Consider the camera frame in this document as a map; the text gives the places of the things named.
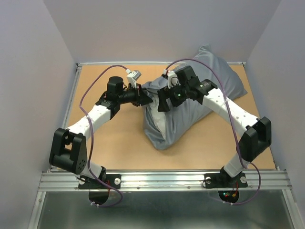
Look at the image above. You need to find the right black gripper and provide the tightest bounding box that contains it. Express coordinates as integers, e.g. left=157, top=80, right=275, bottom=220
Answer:
left=157, top=81, right=189, bottom=113

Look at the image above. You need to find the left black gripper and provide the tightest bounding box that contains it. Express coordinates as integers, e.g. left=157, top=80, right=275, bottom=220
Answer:
left=118, top=83, right=153, bottom=107

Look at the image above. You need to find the white pillow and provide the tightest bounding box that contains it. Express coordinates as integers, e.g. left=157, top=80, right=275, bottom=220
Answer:
left=147, top=94, right=166, bottom=139

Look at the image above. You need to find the grey pillowcase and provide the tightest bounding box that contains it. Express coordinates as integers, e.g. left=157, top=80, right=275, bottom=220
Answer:
left=143, top=44, right=247, bottom=150

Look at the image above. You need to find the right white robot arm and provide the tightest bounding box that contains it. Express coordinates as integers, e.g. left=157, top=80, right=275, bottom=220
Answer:
left=158, top=66, right=272, bottom=186

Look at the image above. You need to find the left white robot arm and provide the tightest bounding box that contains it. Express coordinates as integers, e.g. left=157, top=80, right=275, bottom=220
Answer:
left=49, top=71, right=152, bottom=188

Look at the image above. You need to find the metal front panel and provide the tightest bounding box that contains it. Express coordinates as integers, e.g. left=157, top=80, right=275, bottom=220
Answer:
left=38, top=190, right=293, bottom=229

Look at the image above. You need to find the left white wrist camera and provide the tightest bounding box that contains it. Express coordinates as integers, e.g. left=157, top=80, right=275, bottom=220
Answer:
left=125, top=68, right=142, bottom=88

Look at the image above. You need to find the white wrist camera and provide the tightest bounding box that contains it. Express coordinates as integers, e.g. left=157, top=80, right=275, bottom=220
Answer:
left=125, top=68, right=142, bottom=88
left=162, top=69, right=180, bottom=89

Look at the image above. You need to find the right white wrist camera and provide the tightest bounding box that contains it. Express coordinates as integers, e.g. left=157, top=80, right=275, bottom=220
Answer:
left=162, top=69, right=180, bottom=89

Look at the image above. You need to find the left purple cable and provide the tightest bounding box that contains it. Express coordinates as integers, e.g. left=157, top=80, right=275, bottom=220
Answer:
left=80, top=64, right=123, bottom=208

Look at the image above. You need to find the purple cable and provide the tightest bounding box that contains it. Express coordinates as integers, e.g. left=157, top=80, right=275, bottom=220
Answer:
left=162, top=59, right=261, bottom=206
left=80, top=64, right=123, bottom=208

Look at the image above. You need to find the aluminium frame rail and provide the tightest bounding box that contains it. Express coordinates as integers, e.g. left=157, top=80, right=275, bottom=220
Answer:
left=38, top=169, right=292, bottom=192

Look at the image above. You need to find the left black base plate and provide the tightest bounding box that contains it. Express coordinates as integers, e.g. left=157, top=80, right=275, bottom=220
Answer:
left=78, top=173, right=122, bottom=190

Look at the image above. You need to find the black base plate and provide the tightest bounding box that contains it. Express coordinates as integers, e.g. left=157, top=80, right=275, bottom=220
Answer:
left=202, top=173, right=248, bottom=189
left=78, top=173, right=122, bottom=190

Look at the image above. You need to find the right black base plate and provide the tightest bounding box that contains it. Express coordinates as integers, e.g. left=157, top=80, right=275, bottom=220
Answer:
left=202, top=173, right=248, bottom=189

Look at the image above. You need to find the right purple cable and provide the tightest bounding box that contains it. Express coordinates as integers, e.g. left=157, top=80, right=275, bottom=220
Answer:
left=162, top=59, right=261, bottom=206

